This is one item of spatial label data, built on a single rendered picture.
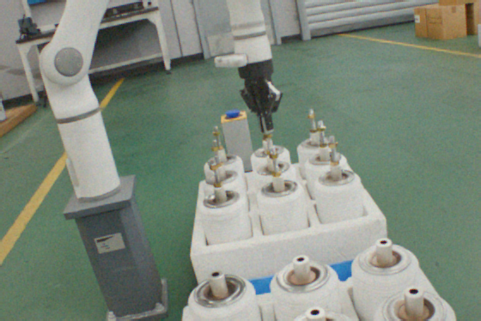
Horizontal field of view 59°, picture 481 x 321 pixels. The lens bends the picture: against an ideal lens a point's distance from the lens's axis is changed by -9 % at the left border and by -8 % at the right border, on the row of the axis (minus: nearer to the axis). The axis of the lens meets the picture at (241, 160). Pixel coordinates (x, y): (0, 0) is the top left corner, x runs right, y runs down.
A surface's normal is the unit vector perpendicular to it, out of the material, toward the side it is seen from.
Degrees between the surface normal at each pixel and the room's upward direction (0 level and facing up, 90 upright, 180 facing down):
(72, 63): 92
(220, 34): 90
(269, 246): 90
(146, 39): 90
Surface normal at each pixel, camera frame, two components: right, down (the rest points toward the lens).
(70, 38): 0.43, 0.11
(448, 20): 0.13, 0.31
